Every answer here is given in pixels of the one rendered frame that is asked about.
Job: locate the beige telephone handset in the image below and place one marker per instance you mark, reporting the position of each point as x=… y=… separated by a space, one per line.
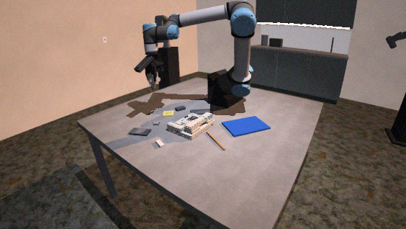
x=196 y=123

